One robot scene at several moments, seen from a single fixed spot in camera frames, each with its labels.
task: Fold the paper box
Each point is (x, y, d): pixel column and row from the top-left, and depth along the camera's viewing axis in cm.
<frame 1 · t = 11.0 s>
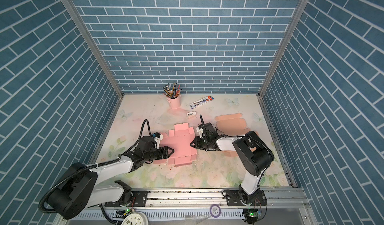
left hand: (170, 151, 87), fingers open
right hand: (189, 143, 91), fingers open
pink paper box: (180, 139, 93), point 4 cm above the table
peach paper box: (232, 124, 106), on the table
pink pencil bucket: (174, 103, 110), point 6 cm above the table
coloured pencils bundle: (173, 93, 110), point 11 cm above the table
blue white pen box: (201, 102, 117), point 2 cm above the table

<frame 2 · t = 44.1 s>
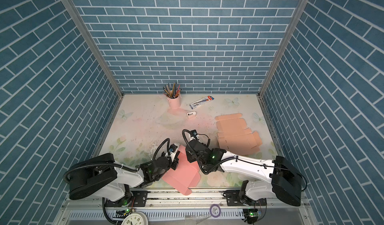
left hand: (179, 152, 85), fingers closed
right hand: (187, 147, 80), fingers open
pink paper box: (186, 175, 82), point 2 cm above the table
the other named things where they were.

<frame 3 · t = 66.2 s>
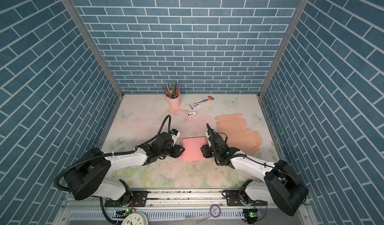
left hand: (182, 149, 87), fingers open
right hand: (202, 146, 87), fingers open
pink paper box: (192, 148, 88), point 5 cm above the table
the other named things where they were.

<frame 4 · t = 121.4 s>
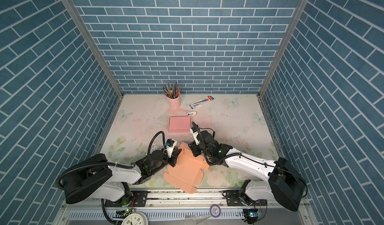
left hand: (181, 150, 84), fingers closed
right hand: (188, 142, 81), fingers open
pink paper box: (179, 124, 101), point 4 cm above the table
peach paper box: (187, 172, 84), on the table
the other named things where they were.

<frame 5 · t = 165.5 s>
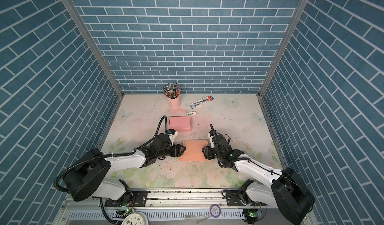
left hand: (182, 148, 87), fingers open
right hand: (204, 147, 86), fingers open
peach paper box: (193, 151, 86), point 7 cm above the table
the other named things where they were.

